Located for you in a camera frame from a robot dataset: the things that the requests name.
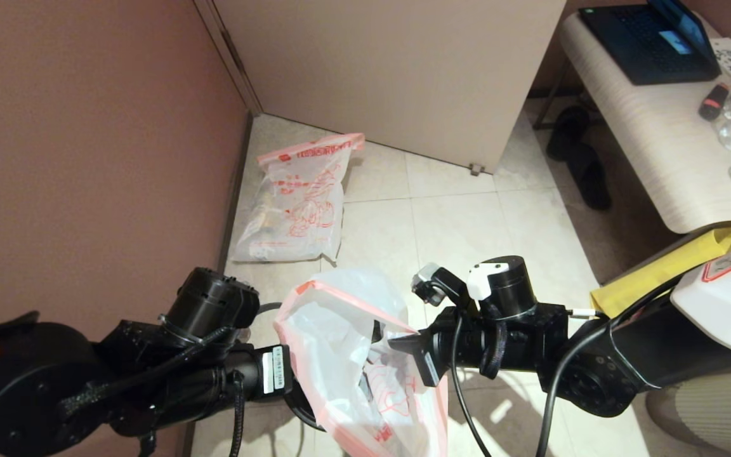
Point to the beige door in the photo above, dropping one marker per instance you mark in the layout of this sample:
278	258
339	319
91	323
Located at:
403	76

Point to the black laptop blue screen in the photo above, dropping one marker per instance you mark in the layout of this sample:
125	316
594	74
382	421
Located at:
645	44

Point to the white red-printed used trash bag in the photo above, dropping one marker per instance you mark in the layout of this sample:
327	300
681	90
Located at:
302	209

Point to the small metal door stop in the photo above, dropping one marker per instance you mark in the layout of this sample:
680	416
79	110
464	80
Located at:
476	169

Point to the beige door frame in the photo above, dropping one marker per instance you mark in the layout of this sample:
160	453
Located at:
232	63

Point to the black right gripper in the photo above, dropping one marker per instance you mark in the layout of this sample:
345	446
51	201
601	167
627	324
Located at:
518	339

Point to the clear pink-edged new trash bag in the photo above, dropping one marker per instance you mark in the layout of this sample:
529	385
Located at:
327	330

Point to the black slipper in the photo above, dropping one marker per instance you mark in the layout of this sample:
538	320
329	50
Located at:
591	184
567	133

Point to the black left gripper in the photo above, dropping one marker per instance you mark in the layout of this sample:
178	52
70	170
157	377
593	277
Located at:
251	374

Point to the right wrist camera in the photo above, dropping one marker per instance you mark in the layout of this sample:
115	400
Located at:
432	282

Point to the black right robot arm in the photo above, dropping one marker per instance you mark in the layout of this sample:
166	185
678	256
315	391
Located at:
625	362

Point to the cream ribbed pedestal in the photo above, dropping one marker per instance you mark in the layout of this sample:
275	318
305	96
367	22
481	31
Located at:
721	412

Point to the yellow fabric tote bag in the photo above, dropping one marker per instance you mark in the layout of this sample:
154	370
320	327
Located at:
645	279

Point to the white wood-grain table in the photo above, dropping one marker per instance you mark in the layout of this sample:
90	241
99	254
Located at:
645	127

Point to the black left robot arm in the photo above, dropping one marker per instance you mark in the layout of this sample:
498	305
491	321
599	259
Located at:
35	393

